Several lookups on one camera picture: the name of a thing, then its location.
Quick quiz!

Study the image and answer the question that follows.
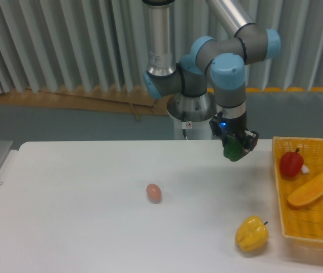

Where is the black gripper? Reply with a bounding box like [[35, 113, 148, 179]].
[[209, 112, 258, 157]]

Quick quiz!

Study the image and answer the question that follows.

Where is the green bell pepper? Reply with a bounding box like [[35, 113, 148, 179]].
[[223, 136, 243, 162]]

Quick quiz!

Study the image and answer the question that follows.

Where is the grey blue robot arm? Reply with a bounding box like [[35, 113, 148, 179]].
[[143, 1, 281, 162]]

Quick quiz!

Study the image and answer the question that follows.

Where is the yellow woven basket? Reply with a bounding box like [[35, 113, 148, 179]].
[[272, 136, 323, 246]]

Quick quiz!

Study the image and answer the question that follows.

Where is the red bell pepper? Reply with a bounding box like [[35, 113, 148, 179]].
[[279, 148, 304, 177]]

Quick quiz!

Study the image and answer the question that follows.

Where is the small white object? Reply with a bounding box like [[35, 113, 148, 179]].
[[301, 165, 309, 174]]

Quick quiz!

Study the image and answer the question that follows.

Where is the brown egg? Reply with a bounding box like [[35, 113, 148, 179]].
[[146, 184, 162, 204]]

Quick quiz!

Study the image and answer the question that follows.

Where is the yellow bell pepper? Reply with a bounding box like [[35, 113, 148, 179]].
[[235, 215, 269, 253]]

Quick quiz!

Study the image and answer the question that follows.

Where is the brown cardboard sheet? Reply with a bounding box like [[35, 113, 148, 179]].
[[0, 84, 170, 120]]

